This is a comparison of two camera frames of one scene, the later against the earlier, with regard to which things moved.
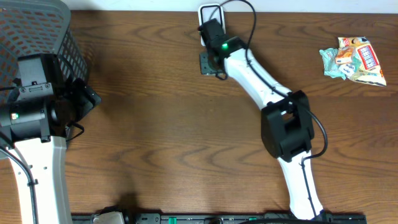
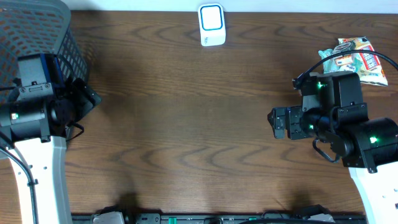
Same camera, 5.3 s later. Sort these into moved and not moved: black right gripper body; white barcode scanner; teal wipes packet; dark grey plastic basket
Moved: black right gripper body
Not moved: white barcode scanner; teal wipes packet; dark grey plastic basket
